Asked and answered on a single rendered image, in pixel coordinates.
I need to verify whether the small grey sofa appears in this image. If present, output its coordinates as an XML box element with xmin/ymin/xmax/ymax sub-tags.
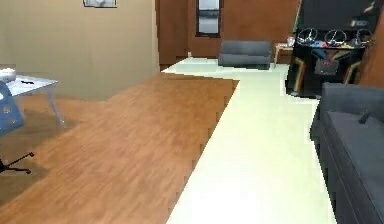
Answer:
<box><xmin>217</xmin><ymin>40</ymin><xmax>274</xmax><ymax>71</ymax></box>

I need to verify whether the dark framed window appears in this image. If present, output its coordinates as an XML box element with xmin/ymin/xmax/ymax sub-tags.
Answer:
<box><xmin>195</xmin><ymin>0</ymin><xmax>223</xmax><ymax>38</ymax></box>

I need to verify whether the small wooden side table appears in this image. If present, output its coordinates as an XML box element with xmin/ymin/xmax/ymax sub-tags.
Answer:
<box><xmin>273</xmin><ymin>42</ymin><xmax>295</xmax><ymax>66</ymax></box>

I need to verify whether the black arcade machine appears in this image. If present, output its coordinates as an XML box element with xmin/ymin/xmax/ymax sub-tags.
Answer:
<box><xmin>285</xmin><ymin>0</ymin><xmax>384</xmax><ymax>100</ymax></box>

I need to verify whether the pale grey desk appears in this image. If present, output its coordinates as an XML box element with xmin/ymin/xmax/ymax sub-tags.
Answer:
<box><xmin>4</xmin><ymin>74</ymin><xmax>68</xmax><ymax>129</ymax></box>

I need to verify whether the large dark grey sofa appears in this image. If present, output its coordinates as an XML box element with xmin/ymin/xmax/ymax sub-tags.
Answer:
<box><xmin>309</xmin><ymin>82</ymin><xmax>384</xmax><ymax>224</ymax></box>

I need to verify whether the dark remote control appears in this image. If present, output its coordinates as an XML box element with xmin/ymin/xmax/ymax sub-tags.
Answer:
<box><xmin>358</xmin><ymin>110</ymin><xmax>372</xmax><ymax>125</ymax></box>

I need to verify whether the blue office chair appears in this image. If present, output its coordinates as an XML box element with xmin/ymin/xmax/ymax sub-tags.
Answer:
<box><xmin>0</xmin><ymin>80</ymin><xmax>36</xmax><ymax>175</ymax></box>

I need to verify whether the white object on desk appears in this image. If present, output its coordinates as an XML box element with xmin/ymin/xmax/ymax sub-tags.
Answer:
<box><xmin>0</xmin><ymin>67</ymin><xmax>17</xmax><ymax>83</ymax></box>

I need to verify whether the framed wall picture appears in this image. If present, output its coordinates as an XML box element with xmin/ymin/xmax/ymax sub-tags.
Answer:
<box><xmin>82</xmin><ymin>0</ymin><xmax>118</xmax><ymax>9</ymax></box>

